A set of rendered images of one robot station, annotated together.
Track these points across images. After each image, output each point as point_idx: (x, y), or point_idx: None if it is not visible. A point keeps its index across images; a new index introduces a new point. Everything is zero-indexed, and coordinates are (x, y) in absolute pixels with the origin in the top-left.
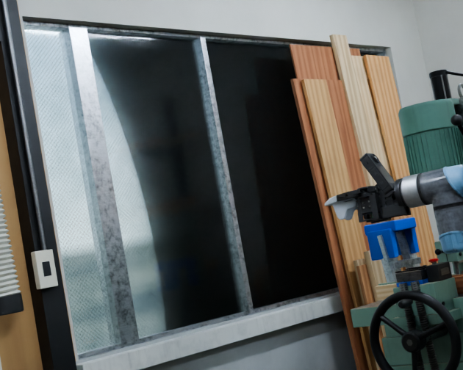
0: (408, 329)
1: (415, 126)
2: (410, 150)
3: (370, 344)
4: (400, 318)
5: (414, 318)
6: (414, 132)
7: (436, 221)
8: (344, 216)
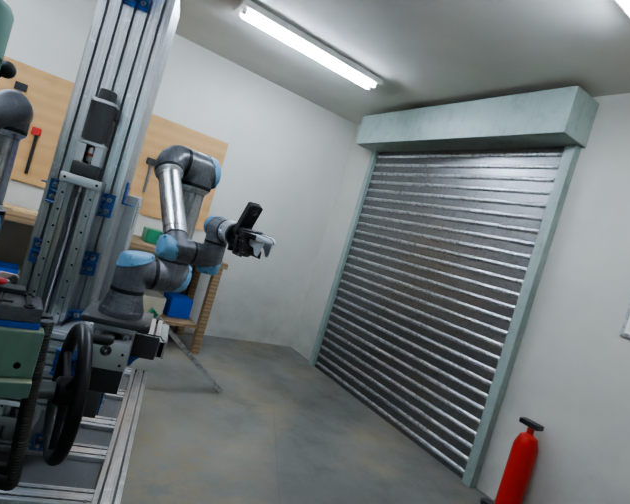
0: (38, 388)
1: (5, 50)
2: None
3: (79, 423)
4: (31, 378)
5: None
6: (2, 59)
7: (223, 254)
8: (265, 254)
